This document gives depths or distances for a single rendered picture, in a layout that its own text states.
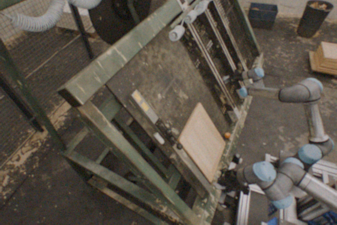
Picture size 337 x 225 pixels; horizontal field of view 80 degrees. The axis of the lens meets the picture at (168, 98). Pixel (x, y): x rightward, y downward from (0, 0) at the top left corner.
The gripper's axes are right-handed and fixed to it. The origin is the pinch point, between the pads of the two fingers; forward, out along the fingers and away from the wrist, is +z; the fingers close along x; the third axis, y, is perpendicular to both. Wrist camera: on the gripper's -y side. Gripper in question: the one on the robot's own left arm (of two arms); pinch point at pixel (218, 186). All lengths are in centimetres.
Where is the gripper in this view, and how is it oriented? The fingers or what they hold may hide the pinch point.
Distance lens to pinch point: 119.1
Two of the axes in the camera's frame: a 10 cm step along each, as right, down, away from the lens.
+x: -3.7, 6.8, -6.3
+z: -4.2, 4.8, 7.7
